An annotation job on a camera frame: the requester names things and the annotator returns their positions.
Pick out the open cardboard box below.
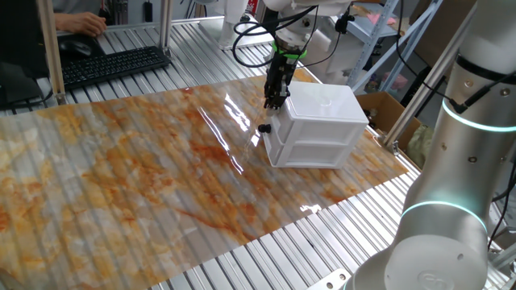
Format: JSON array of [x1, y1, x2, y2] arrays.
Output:
[[355, 91, 422, 152]]

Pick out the black mouse pad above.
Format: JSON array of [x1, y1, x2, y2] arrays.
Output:
[[56, 31, 106, 61]]

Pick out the black computer monitor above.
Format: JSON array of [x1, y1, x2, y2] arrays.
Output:
[[0, 0, 56, 110]]

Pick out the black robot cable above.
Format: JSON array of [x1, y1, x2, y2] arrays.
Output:
[[231, 0, 516, 116]]

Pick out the person's grey shirt torso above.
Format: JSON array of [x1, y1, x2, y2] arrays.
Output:
[[52, 0, 102, 15]]

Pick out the pink soft object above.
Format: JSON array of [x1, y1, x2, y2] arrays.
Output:
[[381, 71, 409, 92]]

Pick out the white foam blocks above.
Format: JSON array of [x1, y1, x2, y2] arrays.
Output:
[[298, 27, 358, 85]]

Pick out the tan frame post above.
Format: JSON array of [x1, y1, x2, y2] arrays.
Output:
[[35, 0, 68, 106]]

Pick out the person's bare hand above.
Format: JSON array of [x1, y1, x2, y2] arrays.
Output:
[[66, 11, 108, 38]]

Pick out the black keyboard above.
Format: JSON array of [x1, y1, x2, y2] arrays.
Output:
[[60, 45, 171, 90]]

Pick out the white plastic drawer cabinet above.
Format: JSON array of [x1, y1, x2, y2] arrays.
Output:
[[261, 81, 370, 169]]

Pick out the grey metal profile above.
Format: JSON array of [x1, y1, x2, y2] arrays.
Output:
[[114, 0, 129, 25]]

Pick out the grey aluminium frame post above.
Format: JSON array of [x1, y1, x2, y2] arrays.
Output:
[[157, 0, 173, 57]]

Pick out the orange marble pattern mat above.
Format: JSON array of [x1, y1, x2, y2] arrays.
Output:
[[0, 68, 409, 290]]

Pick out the slanted aluminium frame post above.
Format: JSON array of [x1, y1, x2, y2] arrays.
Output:
[[382, 0, 479, 156]]

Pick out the black computer mouse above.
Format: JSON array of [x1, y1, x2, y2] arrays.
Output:
[[60, 39, 93, 57]]

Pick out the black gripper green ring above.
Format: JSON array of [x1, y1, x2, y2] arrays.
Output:
[[264, 41, 308, 112]]

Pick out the olive green bag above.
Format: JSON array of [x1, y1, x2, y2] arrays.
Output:
[[406, 123, 435, 168]]

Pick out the metal bracket plate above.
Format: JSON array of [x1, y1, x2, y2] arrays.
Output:
[[306, 268, 352, 290]]

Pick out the person's forearm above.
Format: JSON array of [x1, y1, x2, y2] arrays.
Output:
[[53, 12, 69, 32]]

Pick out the large brown cardboard panel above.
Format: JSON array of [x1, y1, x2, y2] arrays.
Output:
[[410, 0, 479, 81]]

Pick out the blue grey metal shelf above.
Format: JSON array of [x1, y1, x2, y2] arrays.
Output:
[[346, 0, 444, 93]]

